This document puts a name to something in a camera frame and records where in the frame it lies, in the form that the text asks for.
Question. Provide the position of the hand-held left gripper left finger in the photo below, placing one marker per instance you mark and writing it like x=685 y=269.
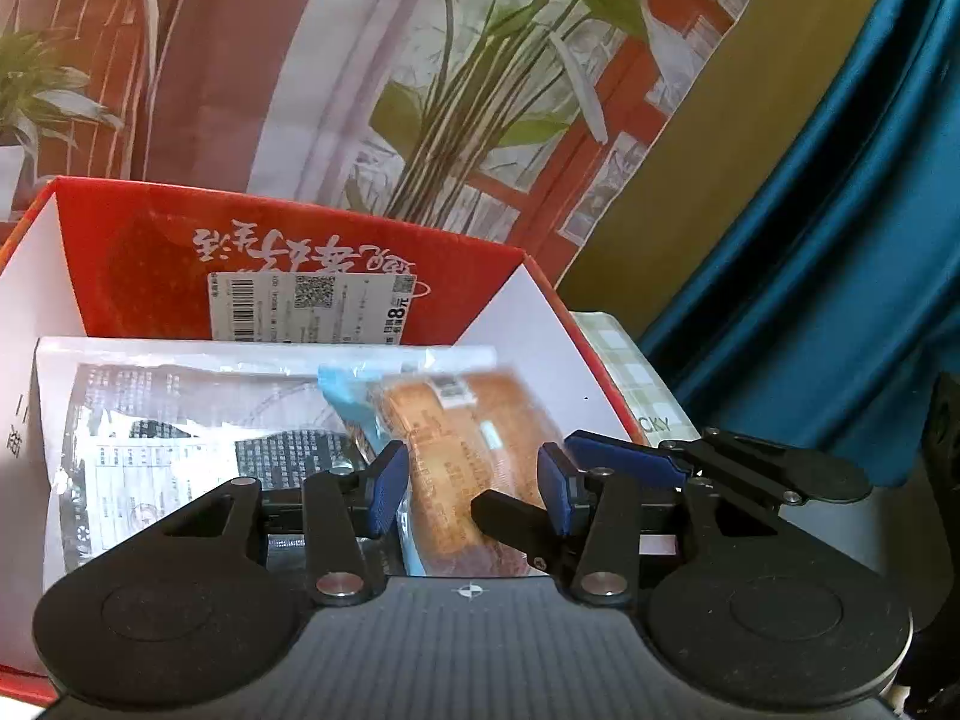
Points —
x=386 y=491

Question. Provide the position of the checked bunny print tablecloth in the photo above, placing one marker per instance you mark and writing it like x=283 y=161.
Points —
x=637 y=375

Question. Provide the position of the printed room scene backdrop cloth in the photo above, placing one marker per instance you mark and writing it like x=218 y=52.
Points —
x=262 y=52

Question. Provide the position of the white printed plastic packet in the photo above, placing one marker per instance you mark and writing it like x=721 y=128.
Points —
x=187 y=405

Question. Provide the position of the teal curtain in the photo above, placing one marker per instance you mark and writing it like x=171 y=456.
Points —
x=825 y=240

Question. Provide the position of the bread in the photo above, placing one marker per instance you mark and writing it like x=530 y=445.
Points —
x=450 y=435

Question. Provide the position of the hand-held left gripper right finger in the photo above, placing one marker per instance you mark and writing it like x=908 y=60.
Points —
x=556 y=491

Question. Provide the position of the red cardboard box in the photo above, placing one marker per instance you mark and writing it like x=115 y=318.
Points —
x=150 y=240

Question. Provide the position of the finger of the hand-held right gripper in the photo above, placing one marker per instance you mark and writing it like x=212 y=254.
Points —
x=622 y=454
x=517 y=521

